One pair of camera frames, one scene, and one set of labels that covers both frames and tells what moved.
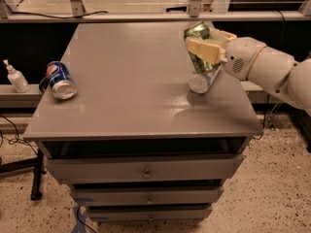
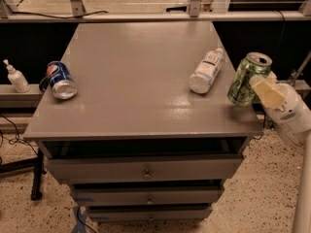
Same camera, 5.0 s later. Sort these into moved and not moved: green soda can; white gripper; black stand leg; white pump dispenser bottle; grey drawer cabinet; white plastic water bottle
Moved: white gripper; green soda can
Not moved: black stand leg; white pump dispenser bottle; white plastic water bottle; grey drawer cabinet
